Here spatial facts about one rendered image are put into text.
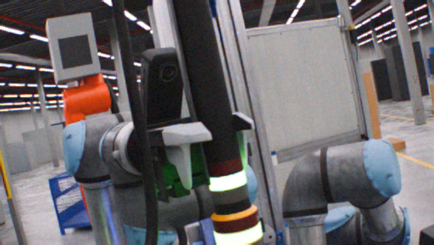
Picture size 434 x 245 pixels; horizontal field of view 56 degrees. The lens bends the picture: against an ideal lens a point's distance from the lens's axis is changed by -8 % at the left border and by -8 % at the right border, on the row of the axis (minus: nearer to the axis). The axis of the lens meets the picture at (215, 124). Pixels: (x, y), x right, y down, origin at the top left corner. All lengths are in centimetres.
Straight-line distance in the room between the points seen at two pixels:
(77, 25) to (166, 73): 394
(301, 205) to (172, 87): 46
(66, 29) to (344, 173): 378
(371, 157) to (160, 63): 50
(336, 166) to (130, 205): 41
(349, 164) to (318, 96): 171
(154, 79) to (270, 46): 198
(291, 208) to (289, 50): 168
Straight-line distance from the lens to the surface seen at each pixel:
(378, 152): 85
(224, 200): 39
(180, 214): 65
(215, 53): 39
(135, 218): 64
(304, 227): 89
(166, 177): 44
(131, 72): 32
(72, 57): 432
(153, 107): 49
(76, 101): 436
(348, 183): 85
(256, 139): 134
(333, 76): 261
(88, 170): 99
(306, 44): 254
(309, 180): 86
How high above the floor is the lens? 165
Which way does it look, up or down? 3 degrees down
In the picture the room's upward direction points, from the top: 12 degrees counter-clockwise
